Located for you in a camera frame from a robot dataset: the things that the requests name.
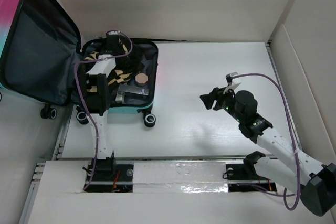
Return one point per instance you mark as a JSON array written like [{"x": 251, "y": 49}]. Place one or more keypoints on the black and tan blanket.
[{"x": 126, "y": 67}]

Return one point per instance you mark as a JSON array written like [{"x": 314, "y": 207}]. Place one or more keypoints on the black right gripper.
[{"x": 208, "y": 99}]

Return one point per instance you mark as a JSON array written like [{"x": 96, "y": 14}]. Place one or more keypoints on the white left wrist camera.
[{"x": 112, "y": 34}]

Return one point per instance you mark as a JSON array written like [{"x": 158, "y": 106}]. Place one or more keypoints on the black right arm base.
[{"x": 241, "y": 180}]

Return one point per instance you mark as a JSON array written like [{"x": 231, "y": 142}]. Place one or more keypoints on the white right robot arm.
[{"x": 294, "y": 169}]

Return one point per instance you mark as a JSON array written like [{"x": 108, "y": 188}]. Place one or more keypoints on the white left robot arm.
[{"x": 91, "y": 77}]

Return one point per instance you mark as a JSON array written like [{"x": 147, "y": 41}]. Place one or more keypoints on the pink and teal suitcase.
[{"x": 40, "y": 45}]

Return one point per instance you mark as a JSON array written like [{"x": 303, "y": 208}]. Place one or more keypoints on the black cosmetic box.
[{"x": 133, "y": 90}]

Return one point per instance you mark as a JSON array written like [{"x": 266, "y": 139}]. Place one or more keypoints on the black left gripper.
[{"x": 122, "y": 48}]

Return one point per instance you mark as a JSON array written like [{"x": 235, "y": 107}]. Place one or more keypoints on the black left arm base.
[{"x": 109, "y": 177}]

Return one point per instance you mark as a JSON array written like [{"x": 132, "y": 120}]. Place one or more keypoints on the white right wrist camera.
[{"x": 233, "y": 81}]

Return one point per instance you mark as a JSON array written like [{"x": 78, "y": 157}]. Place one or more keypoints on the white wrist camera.
[
  {"x": 233, "y": 81},
  {"x": 112, "y": 34}
]

